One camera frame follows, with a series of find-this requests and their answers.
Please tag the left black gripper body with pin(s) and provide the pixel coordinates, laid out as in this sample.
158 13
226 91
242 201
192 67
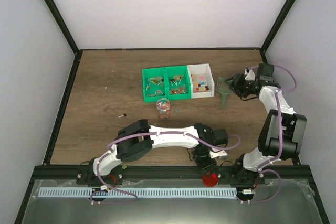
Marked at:
200 158

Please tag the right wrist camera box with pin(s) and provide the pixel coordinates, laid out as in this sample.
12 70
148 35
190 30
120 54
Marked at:
249 74

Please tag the black aluminium front beam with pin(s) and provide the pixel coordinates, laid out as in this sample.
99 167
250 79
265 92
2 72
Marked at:
153 172

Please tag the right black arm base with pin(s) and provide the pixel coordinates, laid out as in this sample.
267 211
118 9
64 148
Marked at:
234 174

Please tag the clear plastic jar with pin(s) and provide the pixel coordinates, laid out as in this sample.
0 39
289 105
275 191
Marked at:
163 107

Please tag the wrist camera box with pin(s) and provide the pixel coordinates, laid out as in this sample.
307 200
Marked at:
249 74
218 154

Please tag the green double candy bin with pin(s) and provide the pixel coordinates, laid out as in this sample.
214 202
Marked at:
171 82

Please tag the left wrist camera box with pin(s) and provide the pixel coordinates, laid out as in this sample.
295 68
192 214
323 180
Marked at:
218 154

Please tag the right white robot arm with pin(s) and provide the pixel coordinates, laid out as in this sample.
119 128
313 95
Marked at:
282 134

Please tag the red jar lid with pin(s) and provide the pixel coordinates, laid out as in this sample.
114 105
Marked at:
210 179

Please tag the green plastic scoop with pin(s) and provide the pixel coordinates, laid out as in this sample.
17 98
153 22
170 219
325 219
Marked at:
223 89

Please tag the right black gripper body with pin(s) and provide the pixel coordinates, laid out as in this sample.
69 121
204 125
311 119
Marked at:
243 89

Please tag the white candy bin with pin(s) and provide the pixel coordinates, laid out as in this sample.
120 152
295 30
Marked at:
201 81

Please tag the light blue slotted rail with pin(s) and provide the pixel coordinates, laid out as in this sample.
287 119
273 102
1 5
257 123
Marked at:
73 192

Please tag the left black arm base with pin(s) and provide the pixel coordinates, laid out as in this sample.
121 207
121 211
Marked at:
86 176

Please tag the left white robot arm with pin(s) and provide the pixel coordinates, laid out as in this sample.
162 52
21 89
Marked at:
137 139

